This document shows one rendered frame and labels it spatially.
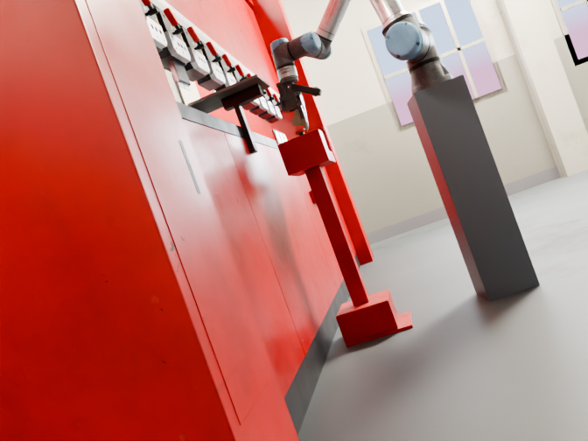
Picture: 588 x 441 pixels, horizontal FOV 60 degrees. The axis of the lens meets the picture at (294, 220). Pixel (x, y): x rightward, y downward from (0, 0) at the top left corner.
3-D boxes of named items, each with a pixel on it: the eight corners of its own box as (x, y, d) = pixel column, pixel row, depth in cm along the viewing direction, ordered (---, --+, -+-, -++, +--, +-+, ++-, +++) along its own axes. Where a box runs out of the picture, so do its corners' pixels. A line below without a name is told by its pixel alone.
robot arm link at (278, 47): (283, 34, 190) (264, 44, 195) (290, 63, 191) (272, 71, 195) (293, 38, 197) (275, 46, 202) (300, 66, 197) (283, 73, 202)
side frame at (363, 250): (373, 261, 388) (270, -21, 388) (272, 295, 405) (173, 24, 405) (374, 256, 412) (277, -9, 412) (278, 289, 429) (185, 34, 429)
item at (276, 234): (272, 509, 96) (122, 97, 96) (174, 533, 100) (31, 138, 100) (360, 265, 390) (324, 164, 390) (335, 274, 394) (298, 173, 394)
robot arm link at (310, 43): (322, 31, 194) (298, 43, 200) (309, 27, 185) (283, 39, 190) (327, 52, 195) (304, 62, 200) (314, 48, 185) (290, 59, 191)
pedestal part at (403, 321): (413, 327, 179) (401, 296, 179) (346, 347, 184) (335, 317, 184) (411, 313, 198) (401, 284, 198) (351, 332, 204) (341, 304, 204)
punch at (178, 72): (182, 85, 177) (172, 59, 177) (177, 87, 177) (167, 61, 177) (192, 90, 187) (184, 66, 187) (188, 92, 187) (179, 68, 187)
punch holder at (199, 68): (197, 66, 191) (182, 24, 191) (178, 74, 193) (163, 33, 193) (211, 73, 206) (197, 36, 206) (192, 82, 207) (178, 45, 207)
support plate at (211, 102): (257, 76, 168) (256, 73, 168) (188, 107, 173) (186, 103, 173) (270, 87, 185) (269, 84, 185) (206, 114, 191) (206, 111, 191)
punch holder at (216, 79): (215, 76, 211) (201, 39, 211) (197, 85, 212) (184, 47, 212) (227, 84, 225) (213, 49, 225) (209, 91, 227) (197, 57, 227)
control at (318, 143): (329, 159, 180) (311, 112, 180) (288, 176, 184) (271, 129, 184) (336, 162, 200) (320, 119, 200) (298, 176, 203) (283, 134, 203)
